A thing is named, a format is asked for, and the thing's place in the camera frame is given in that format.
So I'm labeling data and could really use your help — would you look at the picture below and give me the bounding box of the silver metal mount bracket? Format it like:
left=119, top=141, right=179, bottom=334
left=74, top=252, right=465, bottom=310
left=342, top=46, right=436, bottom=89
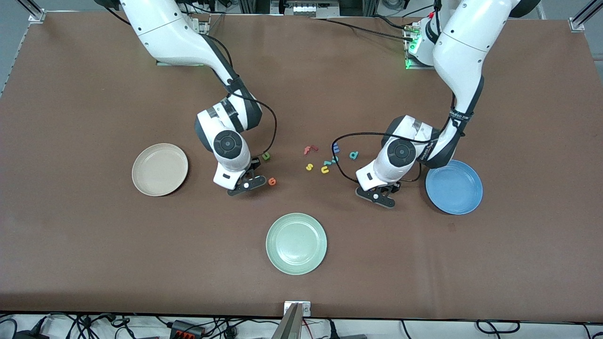
left=284, top=301, right=311, bottom=317

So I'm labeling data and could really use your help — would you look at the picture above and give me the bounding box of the black orange power strip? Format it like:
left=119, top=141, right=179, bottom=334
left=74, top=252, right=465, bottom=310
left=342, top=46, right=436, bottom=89
left=170, top=320, right=206, bottom=338

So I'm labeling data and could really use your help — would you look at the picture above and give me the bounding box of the pale green plate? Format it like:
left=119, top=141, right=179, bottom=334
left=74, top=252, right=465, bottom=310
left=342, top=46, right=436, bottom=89
left=266, top=213, right=328, bottom=275

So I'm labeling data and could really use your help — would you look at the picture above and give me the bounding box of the beige brown plate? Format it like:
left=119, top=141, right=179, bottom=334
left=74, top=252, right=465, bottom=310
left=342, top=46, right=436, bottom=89
left=131, top=143, right=189, bottom=197

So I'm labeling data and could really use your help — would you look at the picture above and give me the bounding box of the short black table cable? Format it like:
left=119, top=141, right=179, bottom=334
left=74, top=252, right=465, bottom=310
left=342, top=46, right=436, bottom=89
left=371, top=13, right=415, bottom=31

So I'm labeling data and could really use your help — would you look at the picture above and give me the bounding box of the white metal rack device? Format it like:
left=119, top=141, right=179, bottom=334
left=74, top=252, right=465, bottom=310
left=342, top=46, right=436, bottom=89
left=271, top=0, right=341, bottom=18

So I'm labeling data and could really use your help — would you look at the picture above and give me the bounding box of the aluminium corner post bracket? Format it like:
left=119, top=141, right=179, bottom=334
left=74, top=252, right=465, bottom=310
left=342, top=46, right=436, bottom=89
left=16, top=0, right=47, bottom=24
left=568, top=0, right=603, bottom=32

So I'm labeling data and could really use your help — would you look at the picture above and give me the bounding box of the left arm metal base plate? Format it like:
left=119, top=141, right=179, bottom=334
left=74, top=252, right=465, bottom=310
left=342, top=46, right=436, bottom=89
left=404, top=33, right=436, bottom=70

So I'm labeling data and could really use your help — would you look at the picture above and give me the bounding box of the aluminium camera mast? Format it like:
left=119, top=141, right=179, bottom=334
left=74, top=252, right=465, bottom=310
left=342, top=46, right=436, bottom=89
left=271, top=304, right=304, bottom=339

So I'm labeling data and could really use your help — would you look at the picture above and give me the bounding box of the blue plate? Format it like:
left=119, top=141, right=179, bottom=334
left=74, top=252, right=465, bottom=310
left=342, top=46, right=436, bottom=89
left=425, top=160, right=483, bottom=216

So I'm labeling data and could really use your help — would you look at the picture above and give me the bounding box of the long black table cable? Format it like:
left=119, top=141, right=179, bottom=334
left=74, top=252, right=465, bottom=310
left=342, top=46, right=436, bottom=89
left=311, top=17, right=415, bottom=40

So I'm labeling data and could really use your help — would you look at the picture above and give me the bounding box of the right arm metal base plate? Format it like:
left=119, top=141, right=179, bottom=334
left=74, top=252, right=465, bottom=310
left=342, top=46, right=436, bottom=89
left=157, top=16, right=210, bottom=66

